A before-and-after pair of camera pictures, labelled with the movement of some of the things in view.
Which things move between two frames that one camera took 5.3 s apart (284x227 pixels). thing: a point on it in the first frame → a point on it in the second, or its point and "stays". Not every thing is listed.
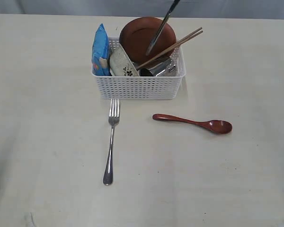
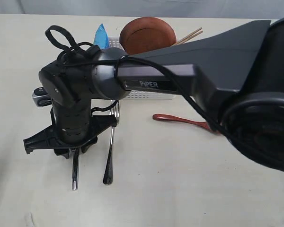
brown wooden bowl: [136, 36] stays
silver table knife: [164, 21] → [75, 168]
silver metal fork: [113, 119] stays
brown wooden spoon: [217, 126] stays
